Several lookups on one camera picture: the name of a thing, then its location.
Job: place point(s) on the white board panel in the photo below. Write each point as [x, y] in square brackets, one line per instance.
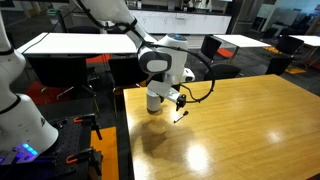
[265, 11]

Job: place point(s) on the small white table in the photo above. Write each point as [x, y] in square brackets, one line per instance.
[308, 40]
[240, 40]

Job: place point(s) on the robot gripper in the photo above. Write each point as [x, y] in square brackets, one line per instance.
[163, 90]

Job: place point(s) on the orange black clamp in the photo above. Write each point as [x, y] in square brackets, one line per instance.
[90, 156]
[87, 119]

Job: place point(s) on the white ceramic mug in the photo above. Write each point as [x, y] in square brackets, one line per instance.
[152, 103]

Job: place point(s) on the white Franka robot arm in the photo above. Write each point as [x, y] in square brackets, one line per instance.
[110, 10]

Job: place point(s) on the large white table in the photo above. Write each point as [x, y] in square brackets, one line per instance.
[73, 43]

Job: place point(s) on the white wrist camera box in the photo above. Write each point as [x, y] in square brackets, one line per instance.
[188, 75]

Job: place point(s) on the black office chair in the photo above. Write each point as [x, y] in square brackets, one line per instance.
[210, 46]
[270, 32]
[221, 71]
[125, 71]
[289, 45]
[278, 65]
[56, 71]

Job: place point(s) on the white kitchen cabinet counter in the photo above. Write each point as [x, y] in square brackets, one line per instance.
[200, 23]

